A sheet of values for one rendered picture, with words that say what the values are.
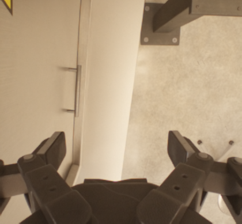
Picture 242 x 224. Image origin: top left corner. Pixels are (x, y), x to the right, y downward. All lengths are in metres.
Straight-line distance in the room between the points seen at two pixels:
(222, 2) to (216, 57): 1.06
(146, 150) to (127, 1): 1.28
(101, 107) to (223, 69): 1.22
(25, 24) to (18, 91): 0.09
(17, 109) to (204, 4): 0.49
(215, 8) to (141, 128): 1.17
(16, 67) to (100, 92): 0.40
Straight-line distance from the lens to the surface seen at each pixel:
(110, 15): 0.62
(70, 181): 0.64
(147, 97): 1.46
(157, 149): 1.65
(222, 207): 1.58
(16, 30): 0.27
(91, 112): 0.64
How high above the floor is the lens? 1.41
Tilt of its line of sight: 75 degrees down
